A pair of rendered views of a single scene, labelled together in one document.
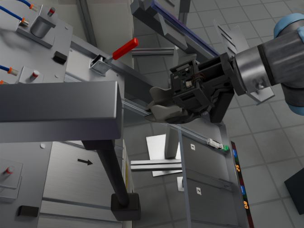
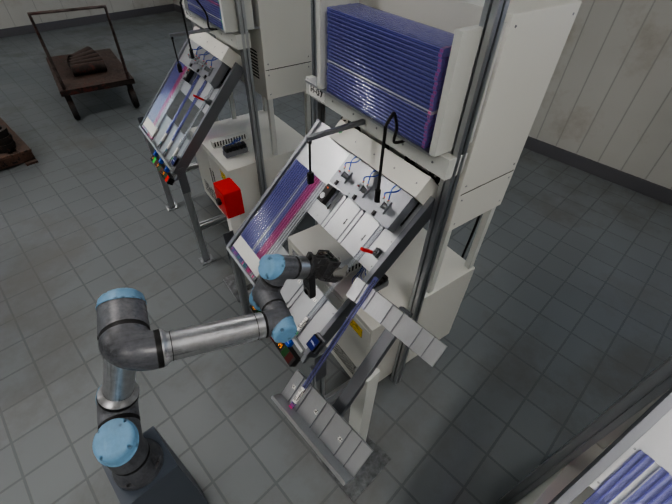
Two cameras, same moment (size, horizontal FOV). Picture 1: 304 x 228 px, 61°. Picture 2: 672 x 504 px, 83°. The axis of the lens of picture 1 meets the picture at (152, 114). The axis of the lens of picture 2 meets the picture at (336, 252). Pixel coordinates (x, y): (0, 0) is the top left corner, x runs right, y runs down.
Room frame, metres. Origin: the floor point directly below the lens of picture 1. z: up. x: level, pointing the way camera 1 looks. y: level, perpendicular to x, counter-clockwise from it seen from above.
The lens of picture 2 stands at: (1.06, -0.55, 1.94)
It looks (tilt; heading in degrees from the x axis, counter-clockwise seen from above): 44 degrees down; 146
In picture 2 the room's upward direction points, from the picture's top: 2 degrees clockwise
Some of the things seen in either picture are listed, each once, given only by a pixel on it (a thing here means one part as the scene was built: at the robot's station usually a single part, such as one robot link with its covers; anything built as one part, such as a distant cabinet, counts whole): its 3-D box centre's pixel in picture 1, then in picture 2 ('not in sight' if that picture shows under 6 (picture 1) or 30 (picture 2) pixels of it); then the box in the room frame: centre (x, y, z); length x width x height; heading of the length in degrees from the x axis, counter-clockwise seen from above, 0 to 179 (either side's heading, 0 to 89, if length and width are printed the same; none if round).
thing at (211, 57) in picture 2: not in sight; (225, 138); (-1.39, 0.17, 0.66); 1.01 x 0.73 x 1.31; 92
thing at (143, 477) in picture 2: not in sight; (134, 459); (0.37, -0.84, 0.60); 0.15 x 0.15 x 0.10
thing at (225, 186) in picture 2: not in sight; (238, 240); (-0.66, -0.09, 0.39); 0.24 x 0.24 x 0.78; 2
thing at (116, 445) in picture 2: not in sight; (120, 443); (0.37, -0.84, 0.72); 0.13 x 0.12 x 0.14; 173
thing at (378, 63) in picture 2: not in sight; (389, 70); (0.10, 0.29, 1.52); 0.51 x 0.13 x 0.27; 2
